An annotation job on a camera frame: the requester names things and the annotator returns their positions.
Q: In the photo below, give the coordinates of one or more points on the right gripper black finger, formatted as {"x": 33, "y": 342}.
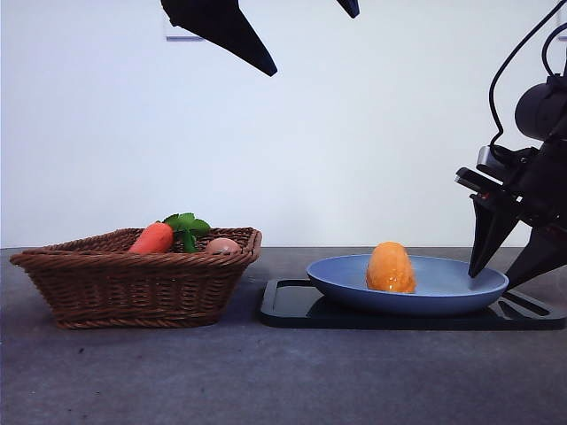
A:
{"x": 545, "y": 257}
{"x": 487, "y": 234}

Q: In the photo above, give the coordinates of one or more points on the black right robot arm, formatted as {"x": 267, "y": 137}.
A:
{"x": 536, "y": 110}

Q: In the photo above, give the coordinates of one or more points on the white wall plate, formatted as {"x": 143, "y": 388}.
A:
{"x": 564, "y": 31}

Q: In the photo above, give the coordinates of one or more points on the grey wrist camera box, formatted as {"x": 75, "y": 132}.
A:
{"x": 469, "y": 177}

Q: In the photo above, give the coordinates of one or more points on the white wall socket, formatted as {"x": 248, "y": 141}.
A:
{"x": 175, "y": 36}

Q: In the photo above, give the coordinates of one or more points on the brown wicker basket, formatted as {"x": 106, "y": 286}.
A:
{"x": 133, "y": 292}

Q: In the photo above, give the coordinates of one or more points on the orange carrot with green leaves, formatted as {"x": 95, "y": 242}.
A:
{"x": 153, "y": 239}

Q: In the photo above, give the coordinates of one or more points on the black rectangular tray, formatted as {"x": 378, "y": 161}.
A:
{"x": 288, "y": 310}

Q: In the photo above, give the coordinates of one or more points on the brown egg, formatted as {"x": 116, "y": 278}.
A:
{"x": 222, "y": 246}

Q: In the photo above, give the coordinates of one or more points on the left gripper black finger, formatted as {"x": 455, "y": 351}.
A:
{"x": 351, "y": 6}
{"x": 221, "y": 26}

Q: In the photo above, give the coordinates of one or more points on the blue round plate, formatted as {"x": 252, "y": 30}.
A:
{"x": 345, "y": 288}

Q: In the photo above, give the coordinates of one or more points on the yellow-orange corn cob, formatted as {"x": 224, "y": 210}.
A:
{"x": 392, "y": 270}

